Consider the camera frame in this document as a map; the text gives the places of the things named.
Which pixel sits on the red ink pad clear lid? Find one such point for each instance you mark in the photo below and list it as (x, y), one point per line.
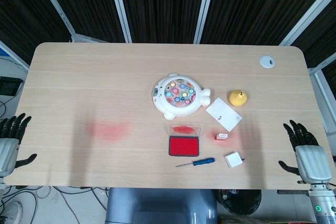
(183, 146)

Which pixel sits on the white paper card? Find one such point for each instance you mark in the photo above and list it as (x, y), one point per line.
(223, 113)

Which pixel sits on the yellow pear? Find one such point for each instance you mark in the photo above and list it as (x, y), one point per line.
(238, 99)

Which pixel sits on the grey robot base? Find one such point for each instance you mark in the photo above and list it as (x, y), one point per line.
(157, 205)

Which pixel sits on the red and white stamp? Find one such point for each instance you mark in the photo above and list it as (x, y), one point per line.
(221, 136)

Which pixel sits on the white fishing game toy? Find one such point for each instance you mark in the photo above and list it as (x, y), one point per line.
(181, 95)

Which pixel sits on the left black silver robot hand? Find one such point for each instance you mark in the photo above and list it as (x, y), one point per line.
(8, 150)

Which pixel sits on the white power adapter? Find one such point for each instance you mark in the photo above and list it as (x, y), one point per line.
(233, 160)

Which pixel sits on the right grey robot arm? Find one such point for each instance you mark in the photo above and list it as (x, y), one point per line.
(323, 205)

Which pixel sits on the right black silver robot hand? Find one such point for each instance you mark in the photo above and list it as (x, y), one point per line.
(312, 161)

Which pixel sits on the black trash bin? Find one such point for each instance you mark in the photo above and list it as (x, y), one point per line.
(241, 201)

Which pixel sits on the black screen device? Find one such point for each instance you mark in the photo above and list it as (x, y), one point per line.
(9, 86)

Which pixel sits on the white partition frame post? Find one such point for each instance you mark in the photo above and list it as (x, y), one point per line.
(120, 9)
(206, 6)
(307, 16)
(56, 9)

